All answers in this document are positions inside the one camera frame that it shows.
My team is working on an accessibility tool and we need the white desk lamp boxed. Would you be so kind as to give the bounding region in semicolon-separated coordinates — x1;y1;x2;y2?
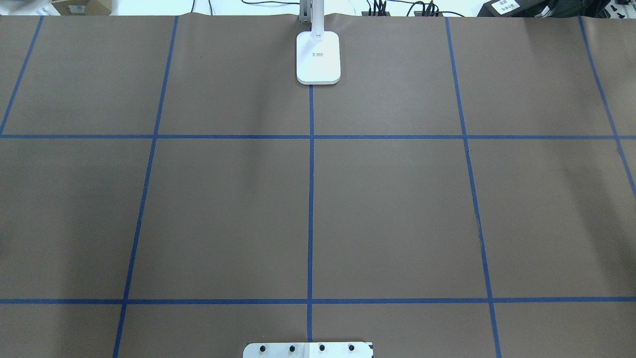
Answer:
296;0;342;86

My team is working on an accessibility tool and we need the black box with label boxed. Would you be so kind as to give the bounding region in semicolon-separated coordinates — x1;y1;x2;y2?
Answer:
477;0;549;17

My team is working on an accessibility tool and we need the cardboard box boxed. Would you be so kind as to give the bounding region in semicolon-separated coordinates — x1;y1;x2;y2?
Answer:
52;0;113;15

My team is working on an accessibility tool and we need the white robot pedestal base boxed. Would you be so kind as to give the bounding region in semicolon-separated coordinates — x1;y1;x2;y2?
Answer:
242;342;374;358

